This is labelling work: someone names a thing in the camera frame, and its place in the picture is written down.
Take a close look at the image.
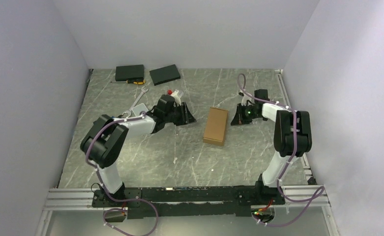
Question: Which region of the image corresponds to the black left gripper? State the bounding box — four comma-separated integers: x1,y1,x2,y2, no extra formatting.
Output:
165,102,197,126

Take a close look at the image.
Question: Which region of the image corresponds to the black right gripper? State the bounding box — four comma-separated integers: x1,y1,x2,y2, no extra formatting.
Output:
230,103,260,126

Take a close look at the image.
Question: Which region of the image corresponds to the brown cardboard box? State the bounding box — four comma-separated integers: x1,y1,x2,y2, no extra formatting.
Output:
203,107,228,146

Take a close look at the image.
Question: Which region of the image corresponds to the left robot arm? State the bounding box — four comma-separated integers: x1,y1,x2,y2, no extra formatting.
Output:
80,95,196,207

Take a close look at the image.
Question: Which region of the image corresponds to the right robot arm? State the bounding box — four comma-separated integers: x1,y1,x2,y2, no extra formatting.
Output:
231,89,312,204

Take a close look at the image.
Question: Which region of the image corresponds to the black foam block right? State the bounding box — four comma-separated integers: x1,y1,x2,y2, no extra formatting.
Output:
149,64,181,86

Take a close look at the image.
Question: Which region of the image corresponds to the black foam block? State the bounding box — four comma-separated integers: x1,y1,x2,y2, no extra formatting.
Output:
149,64,181,86
115,64,145,81

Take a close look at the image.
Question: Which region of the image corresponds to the grey white rectangular device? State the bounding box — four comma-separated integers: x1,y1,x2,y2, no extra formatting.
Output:
131,103,149,117

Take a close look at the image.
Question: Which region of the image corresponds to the yellow black screwdriver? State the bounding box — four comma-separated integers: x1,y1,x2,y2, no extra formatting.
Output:
111,79,145,85

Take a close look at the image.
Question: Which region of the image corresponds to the black foam block left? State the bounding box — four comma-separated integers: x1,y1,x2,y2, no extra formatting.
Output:
115,64,145,81

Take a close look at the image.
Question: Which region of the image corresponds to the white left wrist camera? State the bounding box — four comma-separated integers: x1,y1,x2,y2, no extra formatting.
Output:
167,89,184,105

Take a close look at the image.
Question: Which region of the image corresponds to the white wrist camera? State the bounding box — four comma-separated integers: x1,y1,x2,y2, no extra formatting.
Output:
167,89,184,105
238,92,251,106

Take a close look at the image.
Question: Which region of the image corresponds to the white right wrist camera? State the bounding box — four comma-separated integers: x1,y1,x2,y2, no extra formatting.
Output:
238,92,251,106

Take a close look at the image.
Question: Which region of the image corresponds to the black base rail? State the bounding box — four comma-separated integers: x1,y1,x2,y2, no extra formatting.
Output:
92,181,285,219

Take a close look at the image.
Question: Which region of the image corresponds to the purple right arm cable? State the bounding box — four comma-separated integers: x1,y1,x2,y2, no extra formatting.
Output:
236,73,325,228

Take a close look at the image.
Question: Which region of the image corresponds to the aluminium frame rail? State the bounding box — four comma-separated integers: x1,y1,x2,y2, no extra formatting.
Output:
44,188,94,211

